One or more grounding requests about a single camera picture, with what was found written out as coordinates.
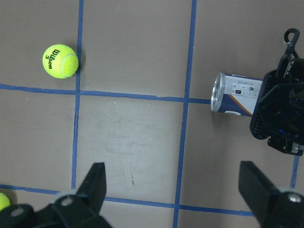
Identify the tennis ball far left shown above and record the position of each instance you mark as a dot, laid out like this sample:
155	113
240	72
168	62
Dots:
4	201

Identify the clear tennis ball can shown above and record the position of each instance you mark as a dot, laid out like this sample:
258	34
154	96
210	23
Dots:
234	94

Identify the tennis ball near left gripper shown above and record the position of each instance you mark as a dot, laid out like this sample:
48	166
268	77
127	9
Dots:
60	61

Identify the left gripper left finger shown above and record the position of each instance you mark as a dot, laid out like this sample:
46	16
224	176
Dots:
81	209

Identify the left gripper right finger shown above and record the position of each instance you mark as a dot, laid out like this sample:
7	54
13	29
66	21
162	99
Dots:
273	207

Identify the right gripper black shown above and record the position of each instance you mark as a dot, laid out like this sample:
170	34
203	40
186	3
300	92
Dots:
279	110

